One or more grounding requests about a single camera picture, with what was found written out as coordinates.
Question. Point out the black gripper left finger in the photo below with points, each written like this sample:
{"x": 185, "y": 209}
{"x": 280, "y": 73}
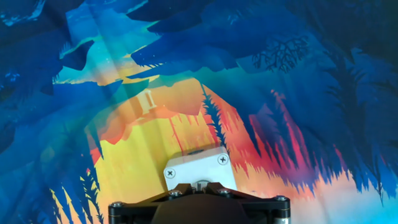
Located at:
{"x": 130, "y": 213}

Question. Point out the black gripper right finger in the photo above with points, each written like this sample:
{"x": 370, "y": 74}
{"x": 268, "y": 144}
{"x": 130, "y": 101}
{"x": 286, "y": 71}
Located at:
{"x": 267, "y": 213}

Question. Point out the white red push button box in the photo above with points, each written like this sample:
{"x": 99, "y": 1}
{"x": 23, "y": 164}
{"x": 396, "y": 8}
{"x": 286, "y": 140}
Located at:
{"x": 199, "y": 168}

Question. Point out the colourful landscape print cloth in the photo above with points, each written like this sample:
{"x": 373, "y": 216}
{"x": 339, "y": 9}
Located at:
{"x": 280, "y": 124}

